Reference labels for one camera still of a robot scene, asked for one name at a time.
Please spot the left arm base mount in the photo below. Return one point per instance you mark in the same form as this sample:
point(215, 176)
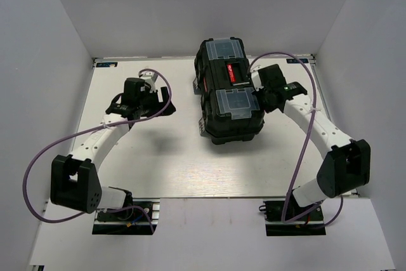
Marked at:
point(129, 222)

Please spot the black plastic toolbox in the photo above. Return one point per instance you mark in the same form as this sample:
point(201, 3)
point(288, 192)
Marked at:
point(230, 111)

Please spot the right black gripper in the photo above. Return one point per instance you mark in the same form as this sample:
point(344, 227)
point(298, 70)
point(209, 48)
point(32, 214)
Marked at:
point(269, 108)

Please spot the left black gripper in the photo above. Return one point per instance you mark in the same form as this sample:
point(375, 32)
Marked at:
point(158, 105)

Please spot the blue label sticker left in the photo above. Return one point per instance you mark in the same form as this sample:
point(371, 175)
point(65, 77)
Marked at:
point(106, 64)

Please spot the blue label sticker right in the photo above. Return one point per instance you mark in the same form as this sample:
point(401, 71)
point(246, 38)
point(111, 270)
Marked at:
point(293, 60)

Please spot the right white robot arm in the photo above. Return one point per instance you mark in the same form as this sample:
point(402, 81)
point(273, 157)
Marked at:
point(346, 162)

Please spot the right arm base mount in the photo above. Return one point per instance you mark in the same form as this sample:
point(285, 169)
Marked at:
point(311, 224)

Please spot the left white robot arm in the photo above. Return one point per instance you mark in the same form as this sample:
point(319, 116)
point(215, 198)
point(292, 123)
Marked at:
point(74, 178)

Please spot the blue label sticker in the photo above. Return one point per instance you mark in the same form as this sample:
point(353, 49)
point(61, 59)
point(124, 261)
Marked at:
point(106, 64)
point(293, 60)

